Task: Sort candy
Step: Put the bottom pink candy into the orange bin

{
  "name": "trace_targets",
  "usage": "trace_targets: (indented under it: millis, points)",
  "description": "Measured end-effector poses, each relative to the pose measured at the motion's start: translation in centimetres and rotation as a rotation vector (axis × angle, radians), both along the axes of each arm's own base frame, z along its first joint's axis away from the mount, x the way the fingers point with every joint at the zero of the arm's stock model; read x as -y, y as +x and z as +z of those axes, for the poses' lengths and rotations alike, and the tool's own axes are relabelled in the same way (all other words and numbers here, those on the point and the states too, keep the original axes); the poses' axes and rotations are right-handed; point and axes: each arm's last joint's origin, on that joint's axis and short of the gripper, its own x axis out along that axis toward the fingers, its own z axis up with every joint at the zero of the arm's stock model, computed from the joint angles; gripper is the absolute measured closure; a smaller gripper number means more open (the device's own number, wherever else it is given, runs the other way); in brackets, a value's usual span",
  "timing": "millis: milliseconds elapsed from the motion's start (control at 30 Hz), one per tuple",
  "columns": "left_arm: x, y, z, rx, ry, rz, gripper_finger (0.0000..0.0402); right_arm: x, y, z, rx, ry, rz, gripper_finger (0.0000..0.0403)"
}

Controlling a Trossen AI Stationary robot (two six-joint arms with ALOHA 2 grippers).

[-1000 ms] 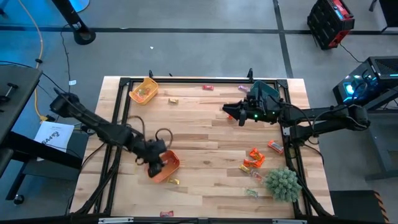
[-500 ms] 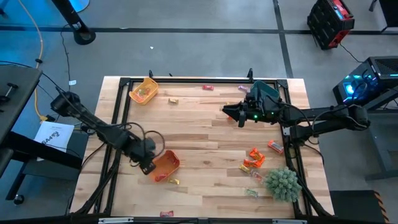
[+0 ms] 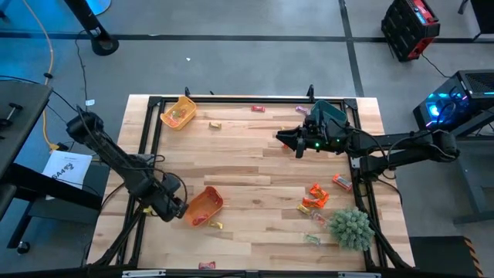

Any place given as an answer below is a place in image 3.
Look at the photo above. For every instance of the small white floor tag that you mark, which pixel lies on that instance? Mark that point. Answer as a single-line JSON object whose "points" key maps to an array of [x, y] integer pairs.
{"points": [[89, 102]]}

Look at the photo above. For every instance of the silver metal bracket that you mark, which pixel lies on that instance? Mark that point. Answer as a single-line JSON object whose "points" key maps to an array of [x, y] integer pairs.
{"points": [[359, 275], [143, 273]]}

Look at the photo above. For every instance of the red candy bar wrapper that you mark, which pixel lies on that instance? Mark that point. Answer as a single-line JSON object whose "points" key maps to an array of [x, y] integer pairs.
{"points": [[207, 265]]}

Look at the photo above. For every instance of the black metal table frame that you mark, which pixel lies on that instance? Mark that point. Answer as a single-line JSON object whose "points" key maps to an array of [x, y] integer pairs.
{"points": [[247, 100]]}

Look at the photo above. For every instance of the black pole stand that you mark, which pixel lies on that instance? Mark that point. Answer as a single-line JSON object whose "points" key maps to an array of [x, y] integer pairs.
{"points": [[102, 44]]}

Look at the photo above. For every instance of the white paper sheet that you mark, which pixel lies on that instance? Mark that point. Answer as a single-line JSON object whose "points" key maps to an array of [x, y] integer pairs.
{"points": [[65, 166]]}

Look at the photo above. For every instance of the green plant in grey pot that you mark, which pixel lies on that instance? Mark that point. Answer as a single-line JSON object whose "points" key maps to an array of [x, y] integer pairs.
{"points": [[351, 229]]}

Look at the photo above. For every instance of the orange candy pack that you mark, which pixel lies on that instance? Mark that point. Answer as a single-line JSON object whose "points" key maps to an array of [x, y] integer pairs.
{"points": [[312, 203], [285, 146], [319, 192]]}

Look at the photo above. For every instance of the orange plastic bin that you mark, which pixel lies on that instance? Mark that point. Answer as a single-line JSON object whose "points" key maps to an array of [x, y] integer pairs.
{"points": [[210, 201]]}

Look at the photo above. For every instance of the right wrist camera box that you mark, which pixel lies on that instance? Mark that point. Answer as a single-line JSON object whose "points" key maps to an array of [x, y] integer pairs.
{"points": [[300, 150]]}

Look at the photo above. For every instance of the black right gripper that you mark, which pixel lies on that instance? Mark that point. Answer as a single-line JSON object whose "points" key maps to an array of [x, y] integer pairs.
{"points": [[324, 139]]}

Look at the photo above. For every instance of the teal plastic bin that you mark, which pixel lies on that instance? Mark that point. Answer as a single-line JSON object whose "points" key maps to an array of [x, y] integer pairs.
{"points": [[332, 112]]}

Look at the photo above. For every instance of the desktop computer with coloured lights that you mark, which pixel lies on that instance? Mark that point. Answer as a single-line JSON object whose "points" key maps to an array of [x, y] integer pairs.
{"points": [[474, 89]]}

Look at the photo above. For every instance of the small snack packets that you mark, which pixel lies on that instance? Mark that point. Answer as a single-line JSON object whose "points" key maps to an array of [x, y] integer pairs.
{"points": [[177, 114]]}

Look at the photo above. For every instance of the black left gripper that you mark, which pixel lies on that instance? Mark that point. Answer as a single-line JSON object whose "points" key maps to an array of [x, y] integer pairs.
{"points": [[168, 206]]}

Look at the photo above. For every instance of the black side table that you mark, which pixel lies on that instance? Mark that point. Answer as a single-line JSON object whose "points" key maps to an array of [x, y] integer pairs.
{"points": [[23, 116]]}

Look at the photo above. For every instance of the dark red candy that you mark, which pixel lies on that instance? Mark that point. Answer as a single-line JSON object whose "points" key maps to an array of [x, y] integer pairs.
{"points": [[200, 220]]}

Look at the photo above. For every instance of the yellow plastic bin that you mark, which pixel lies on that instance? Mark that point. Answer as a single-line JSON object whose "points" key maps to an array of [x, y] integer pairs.
{"points": [[187, 105]]}

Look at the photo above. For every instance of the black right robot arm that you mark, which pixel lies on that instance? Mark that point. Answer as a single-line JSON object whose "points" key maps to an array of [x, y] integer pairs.
{"points": [[405, 148]]}

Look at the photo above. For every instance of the orange white candy box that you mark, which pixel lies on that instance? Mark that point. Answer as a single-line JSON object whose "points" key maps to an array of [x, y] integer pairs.
{"points": [[342, 182]]}

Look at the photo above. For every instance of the purple candy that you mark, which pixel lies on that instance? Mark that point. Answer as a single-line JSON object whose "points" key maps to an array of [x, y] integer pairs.
{"points": [[302, 110]]}

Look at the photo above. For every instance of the black box with hazard stripes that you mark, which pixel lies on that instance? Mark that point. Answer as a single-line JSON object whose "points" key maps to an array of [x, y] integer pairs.
{"points": [[440, 256]]}

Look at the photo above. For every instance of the green clear candy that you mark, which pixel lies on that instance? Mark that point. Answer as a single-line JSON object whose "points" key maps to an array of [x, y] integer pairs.
{"points": [[312, 239]]}

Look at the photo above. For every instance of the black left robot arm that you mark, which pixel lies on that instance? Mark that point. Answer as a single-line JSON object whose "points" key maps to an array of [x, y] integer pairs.
{"points": [[116, 158]]}

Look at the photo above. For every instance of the gold candy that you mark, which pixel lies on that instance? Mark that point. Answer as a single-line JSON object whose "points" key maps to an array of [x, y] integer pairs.
{"points": [[215, 124], [215, 224]]}

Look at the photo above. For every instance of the red black equipment case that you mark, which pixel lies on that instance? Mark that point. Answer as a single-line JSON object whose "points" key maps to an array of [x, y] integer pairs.
{"points": [[409, 31]]}

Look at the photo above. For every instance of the black computer stand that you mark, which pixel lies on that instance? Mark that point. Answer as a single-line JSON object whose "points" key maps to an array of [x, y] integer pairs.
{"points": [[471, 181]]}

